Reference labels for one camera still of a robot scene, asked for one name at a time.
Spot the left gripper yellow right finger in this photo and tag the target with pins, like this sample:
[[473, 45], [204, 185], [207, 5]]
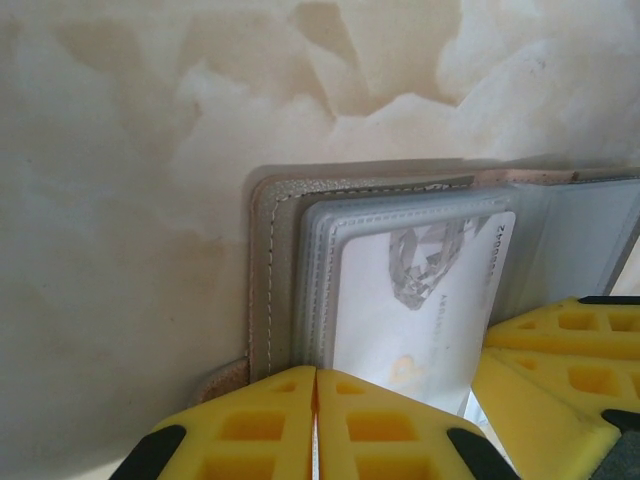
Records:
[[330, 450]]

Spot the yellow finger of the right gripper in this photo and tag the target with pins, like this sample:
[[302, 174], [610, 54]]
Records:
[[555, 340], [550, 380]]

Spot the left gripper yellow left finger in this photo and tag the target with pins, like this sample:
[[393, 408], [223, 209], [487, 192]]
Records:
[[300, 400]]

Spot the white diamond print card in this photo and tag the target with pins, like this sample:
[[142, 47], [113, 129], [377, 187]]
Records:
[[400, 325]]

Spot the grey leather card holder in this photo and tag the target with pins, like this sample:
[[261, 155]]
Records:
[[260, 250]]

